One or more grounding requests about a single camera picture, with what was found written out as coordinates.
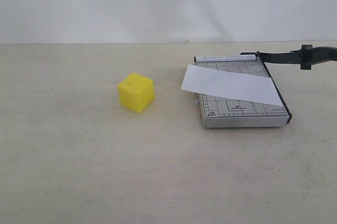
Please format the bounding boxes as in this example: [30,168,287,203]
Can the grey paper cutter base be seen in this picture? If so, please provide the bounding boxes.
[194,52,292,128]

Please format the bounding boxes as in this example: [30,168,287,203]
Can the yellow cube block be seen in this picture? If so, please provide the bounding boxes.
[117,73,155,113]

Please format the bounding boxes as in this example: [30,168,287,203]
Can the black cutter blade arm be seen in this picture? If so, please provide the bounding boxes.
[240,44,336,70]

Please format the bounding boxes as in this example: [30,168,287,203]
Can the white paper sheet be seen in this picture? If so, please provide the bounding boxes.
[181,64,283,106]

